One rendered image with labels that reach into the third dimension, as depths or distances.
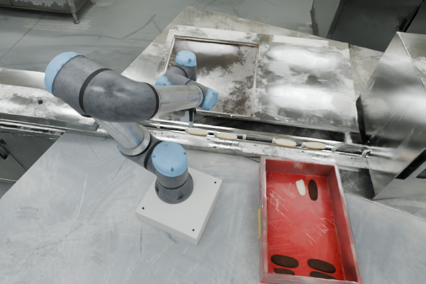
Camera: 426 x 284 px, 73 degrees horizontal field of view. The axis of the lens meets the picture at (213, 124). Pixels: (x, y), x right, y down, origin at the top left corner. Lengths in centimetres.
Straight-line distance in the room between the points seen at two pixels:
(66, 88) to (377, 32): 278
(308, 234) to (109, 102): 91
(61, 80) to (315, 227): 102
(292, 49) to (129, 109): 125
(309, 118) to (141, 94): 99
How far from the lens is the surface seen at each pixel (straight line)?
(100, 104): 65
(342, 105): 158
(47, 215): 135
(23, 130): 168
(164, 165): 96
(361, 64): 207
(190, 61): 106
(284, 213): 125
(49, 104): 158
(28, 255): 132
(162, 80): 101
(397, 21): 309
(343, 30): 301
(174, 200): 112
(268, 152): 133
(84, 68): 69
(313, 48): 179
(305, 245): 122
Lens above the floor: 194
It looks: 50 degrees down
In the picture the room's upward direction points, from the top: 3 degrees clockwise
